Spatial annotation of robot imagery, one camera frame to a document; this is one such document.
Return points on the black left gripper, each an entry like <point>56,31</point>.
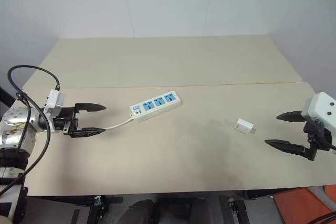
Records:
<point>64,120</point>

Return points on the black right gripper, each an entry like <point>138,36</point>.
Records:
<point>313,132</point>

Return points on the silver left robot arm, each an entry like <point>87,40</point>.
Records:
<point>16,119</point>

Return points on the white plug adapter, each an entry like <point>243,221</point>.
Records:
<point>242,125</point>

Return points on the white blue power strip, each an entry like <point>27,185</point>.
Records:
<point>156,106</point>

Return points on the orange floor mat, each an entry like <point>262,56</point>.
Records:
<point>302,205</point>

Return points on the dark rounded shape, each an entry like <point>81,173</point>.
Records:
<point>143,212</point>

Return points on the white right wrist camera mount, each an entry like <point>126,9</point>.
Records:
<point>319,110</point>

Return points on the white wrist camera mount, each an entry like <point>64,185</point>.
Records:
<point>319,110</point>
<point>53,102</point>

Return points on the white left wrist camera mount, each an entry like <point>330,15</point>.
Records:
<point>53,102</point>

